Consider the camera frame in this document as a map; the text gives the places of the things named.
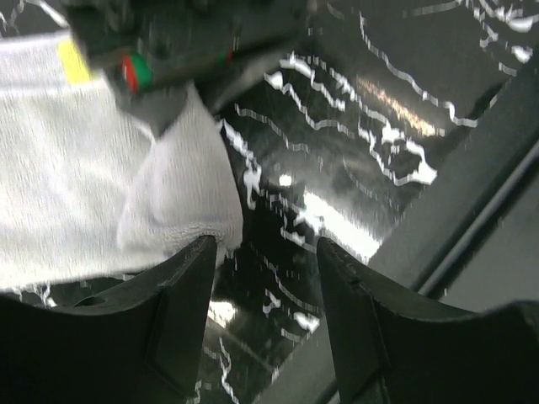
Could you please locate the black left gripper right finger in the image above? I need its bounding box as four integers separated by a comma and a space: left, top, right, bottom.
317, 238, 538, 403

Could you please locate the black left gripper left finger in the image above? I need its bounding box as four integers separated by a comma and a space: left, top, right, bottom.
1, 237, 216, 403

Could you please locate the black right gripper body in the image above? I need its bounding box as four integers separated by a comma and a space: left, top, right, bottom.
61, 0, 310, 135

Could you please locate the yellow-green and grey towel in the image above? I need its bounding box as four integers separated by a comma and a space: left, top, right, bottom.
1, 33, 243, 290

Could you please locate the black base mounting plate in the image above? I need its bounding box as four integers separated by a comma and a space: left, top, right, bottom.
256, 61, 538, 403

